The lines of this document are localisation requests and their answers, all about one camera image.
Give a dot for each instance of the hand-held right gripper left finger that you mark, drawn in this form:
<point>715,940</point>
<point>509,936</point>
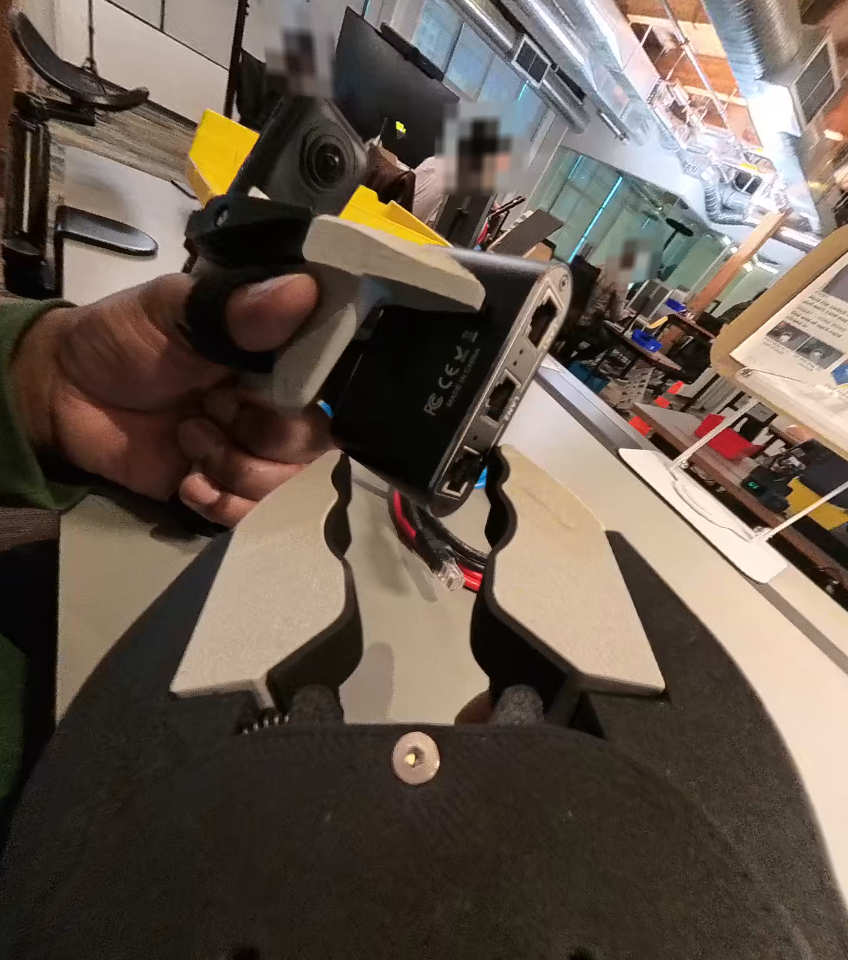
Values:
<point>274,600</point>

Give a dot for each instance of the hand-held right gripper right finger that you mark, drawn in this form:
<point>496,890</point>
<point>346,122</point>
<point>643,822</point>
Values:
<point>574,600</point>

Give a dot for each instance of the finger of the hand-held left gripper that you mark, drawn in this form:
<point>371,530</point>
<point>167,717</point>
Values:
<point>379,270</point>

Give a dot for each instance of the yellow plastic bin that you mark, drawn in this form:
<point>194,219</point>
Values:
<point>222,150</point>

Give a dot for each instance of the black ethernet adapter hub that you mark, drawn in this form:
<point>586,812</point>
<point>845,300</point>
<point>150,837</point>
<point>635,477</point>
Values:
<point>439,375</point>

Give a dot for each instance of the person's left hand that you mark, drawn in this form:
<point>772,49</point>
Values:
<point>124,390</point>

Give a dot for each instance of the black monitor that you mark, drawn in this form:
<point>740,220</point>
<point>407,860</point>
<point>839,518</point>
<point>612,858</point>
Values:
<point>394,83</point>

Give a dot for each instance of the red plastic bin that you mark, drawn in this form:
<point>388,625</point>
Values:
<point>727,440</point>

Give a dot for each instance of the black stool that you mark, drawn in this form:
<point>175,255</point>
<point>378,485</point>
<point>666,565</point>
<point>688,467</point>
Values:
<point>72,83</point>

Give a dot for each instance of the instruction sheet on stand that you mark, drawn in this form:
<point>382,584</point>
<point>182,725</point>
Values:
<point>844,345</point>

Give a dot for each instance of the silver air duct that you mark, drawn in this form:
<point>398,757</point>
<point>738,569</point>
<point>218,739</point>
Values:
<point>784,53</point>

